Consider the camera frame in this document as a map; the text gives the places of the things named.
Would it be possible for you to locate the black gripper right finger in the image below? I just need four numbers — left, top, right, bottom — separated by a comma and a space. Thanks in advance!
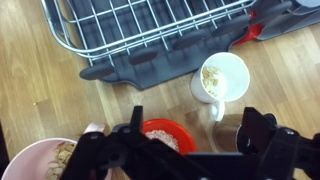
238, 107, 320, 180

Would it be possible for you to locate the sliced nuts heap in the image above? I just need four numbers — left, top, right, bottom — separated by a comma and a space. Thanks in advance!
44, 141, 78, 180
201, 65, 224, 98

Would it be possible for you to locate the grey wire dish rack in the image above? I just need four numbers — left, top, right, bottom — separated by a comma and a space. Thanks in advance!
39, 0, 294, 91

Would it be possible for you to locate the white mug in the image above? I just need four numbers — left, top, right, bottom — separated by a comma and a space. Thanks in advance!
189, 52, 251, 122

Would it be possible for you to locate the white rice heap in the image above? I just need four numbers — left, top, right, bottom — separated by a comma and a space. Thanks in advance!
144, 129, 180, 152

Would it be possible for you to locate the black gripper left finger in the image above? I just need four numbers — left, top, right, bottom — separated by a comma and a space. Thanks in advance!
59, 105, 153, 180

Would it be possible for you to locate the pink bowl with handle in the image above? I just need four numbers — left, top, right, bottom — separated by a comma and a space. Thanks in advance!
0, 122, 108, 180

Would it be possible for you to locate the stainless steel cup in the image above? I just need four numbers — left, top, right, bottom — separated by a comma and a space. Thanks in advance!
212, 113, 248, 153

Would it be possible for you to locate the grey plastic tub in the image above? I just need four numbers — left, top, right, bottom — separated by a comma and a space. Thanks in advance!
256, 0, 320, 42

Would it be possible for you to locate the small red bowl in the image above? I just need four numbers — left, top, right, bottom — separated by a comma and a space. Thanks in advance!
141, 118, 197, 156

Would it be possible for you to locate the small red plastic piece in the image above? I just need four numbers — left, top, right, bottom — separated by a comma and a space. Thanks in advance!
233, 11, 264, 46

